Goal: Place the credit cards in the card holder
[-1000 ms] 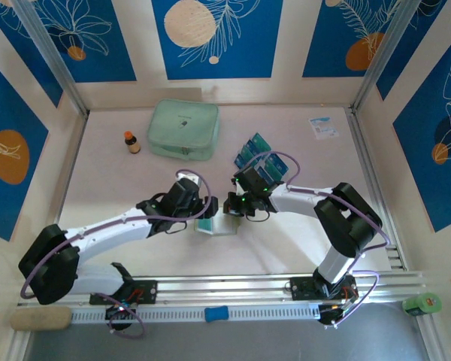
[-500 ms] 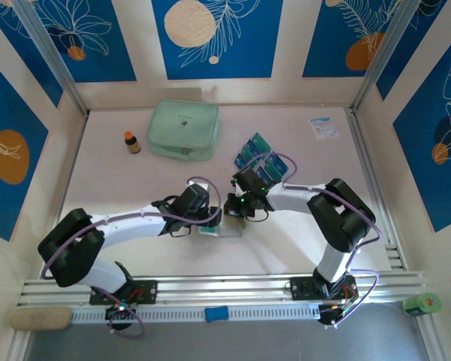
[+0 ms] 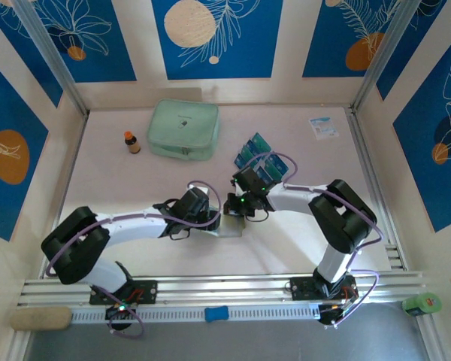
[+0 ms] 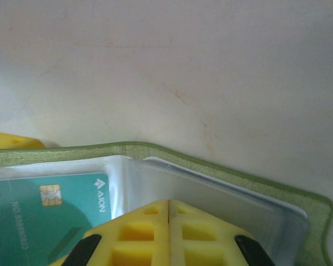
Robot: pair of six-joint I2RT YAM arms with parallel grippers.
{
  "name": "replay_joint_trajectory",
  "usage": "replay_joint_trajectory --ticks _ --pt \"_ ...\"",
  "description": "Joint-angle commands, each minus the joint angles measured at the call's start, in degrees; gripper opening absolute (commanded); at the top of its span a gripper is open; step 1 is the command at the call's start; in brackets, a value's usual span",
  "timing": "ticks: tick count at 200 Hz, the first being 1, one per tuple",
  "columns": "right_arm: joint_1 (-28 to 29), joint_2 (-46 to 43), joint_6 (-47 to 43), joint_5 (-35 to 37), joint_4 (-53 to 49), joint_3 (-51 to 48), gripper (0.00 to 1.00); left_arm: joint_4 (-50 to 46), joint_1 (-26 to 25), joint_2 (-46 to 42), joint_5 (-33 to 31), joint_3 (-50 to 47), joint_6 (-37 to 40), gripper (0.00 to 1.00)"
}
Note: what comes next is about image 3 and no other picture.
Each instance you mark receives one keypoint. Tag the group of teal packets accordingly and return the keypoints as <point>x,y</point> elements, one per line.
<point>263,158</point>

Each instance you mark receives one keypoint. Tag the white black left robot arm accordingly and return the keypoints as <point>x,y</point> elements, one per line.
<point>135,225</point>

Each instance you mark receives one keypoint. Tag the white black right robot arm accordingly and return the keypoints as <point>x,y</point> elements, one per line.
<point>297,203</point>

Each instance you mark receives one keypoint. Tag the mint green zip pouch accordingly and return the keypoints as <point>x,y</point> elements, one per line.
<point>184,128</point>

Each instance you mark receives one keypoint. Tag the brown bottle orange cap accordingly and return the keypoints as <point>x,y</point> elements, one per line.
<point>132,143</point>

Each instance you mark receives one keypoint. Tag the white blue sachet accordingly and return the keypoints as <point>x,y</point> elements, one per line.
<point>323,128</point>

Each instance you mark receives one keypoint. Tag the small blue bone-shaped pad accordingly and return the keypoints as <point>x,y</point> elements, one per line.
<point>216,314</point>

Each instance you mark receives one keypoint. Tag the black base electronics module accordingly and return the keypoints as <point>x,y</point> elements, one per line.
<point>118,314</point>
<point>329,314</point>

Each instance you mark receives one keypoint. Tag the beige oblong sponge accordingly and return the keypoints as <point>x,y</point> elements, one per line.
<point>41,318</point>

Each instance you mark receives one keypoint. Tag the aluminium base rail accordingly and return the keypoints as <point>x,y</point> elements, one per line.
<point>225,287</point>

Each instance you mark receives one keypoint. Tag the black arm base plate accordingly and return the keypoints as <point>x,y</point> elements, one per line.
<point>146,291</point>
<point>302,289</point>

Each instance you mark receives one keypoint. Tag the aluminium table edge rail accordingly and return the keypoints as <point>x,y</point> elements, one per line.
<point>70,169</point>
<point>368,158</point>

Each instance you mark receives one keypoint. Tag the aluminium frame post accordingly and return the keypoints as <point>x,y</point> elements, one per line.
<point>56,64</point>
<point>383,56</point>

